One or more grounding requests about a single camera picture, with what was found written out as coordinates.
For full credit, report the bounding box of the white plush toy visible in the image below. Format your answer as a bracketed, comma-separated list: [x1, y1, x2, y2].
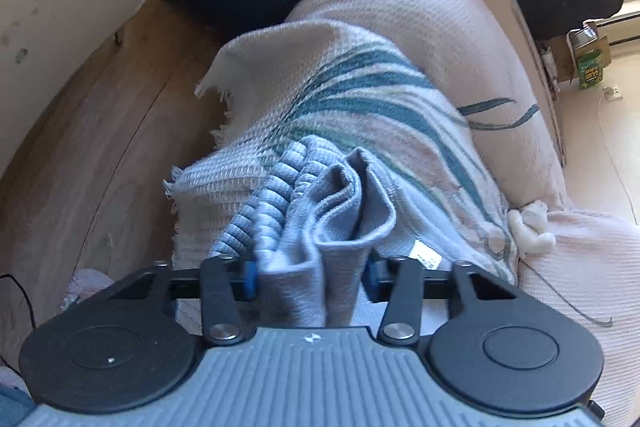
[506, 200, 557, 255]

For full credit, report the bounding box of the light blue knit garment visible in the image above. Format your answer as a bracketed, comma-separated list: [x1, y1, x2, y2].
[210, 134, 443, 328]

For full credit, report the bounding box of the green box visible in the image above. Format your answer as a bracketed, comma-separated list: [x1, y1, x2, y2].
[576, 49, 606, 90]

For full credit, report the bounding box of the white coffee table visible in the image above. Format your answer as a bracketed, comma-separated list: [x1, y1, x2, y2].
[0, 0, 191, 178]

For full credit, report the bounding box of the black floor cable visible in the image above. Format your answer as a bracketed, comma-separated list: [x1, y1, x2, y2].
[0, 273, 36, 333]

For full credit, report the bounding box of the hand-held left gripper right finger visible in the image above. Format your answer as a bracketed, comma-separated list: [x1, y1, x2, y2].
[362, 257, 522, 349]

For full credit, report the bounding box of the pink fluffy slipper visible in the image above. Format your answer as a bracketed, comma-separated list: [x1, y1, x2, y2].
[60, 268, 113, 313]

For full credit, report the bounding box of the cardboard box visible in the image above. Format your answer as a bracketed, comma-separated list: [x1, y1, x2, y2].
[567, 21, 613, 82]

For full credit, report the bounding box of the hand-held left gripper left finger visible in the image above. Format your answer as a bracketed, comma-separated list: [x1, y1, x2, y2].
[102, 257, 261, 349]

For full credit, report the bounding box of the person's jeans leg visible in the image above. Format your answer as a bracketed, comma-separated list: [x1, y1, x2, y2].
[0, 384, 36, 427]

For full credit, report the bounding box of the fringed teal-striped blanket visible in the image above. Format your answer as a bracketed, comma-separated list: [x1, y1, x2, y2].
[164, 19, 523, 323]

